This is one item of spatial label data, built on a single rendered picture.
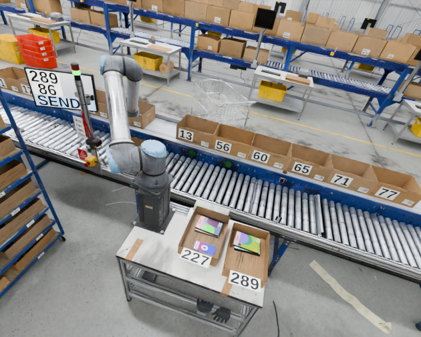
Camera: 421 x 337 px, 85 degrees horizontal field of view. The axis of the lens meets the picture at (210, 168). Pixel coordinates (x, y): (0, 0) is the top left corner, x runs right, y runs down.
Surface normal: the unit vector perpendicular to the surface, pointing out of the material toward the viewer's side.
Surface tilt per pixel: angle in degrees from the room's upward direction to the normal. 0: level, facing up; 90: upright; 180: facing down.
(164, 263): 0
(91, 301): 0
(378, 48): 90
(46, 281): 0
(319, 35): 90
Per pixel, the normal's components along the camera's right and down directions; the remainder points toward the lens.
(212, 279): 0.14, -0.76
